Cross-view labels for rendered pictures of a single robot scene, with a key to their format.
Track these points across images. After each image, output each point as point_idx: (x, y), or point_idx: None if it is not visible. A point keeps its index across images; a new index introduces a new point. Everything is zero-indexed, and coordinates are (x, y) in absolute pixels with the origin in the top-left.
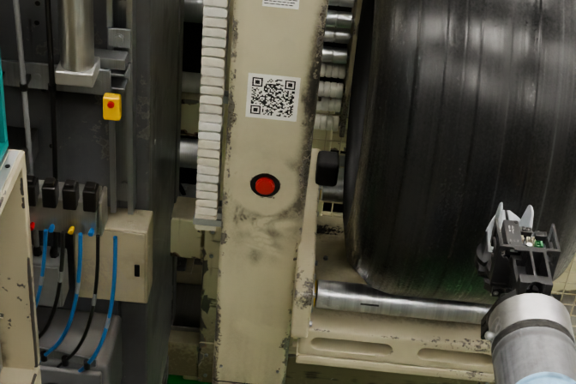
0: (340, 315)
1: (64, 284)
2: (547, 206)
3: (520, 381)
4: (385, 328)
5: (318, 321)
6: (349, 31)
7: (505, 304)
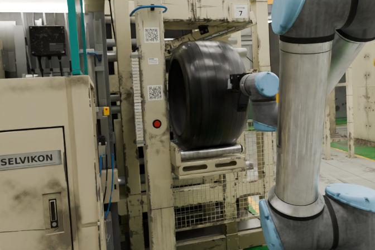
0: (188, 160)
1: None
2: None
3: (256, 75)
4: (203, 160)
5: (182, 162)
6: None
7: (243, 77)
